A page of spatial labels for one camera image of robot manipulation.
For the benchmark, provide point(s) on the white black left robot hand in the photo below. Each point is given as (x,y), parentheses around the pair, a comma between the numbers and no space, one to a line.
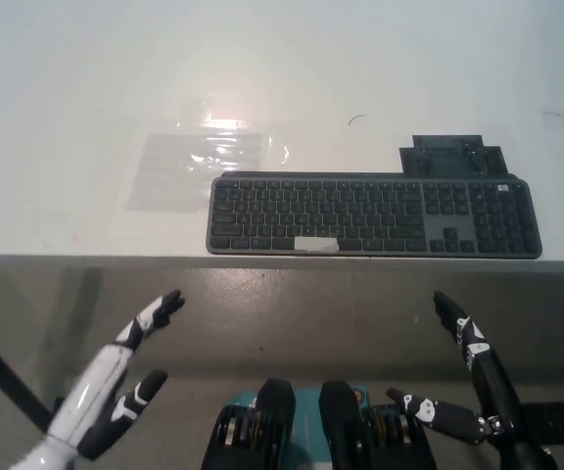
(93,391)

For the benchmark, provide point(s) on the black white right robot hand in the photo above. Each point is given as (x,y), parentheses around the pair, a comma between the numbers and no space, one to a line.
(490,372)

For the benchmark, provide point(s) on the clear plastic keyboard cover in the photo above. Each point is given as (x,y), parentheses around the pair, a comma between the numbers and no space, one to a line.
(164,171)

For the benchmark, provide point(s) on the thin black curved strand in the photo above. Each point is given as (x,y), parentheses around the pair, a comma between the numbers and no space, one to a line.
(558,114)
(356,117)

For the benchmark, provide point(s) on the clear glossy plastic film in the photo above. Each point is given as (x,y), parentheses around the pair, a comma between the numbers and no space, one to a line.
(243,122)

